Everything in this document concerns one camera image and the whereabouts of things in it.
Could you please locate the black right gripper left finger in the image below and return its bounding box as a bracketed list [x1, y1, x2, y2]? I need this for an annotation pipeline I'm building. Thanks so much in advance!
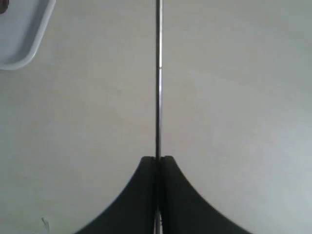
[77, 156, 156, 234]

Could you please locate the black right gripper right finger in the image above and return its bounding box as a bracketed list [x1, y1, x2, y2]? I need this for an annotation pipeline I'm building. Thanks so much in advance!
[159, 156, 248, 234]

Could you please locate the thin metal skewer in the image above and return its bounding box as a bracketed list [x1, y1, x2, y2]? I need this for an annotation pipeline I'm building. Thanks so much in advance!
[154, 0, 164, 234]

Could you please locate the white rectangular plastic tray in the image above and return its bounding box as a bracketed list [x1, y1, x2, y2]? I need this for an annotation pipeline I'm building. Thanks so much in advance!
[0, 0, 56, 71]

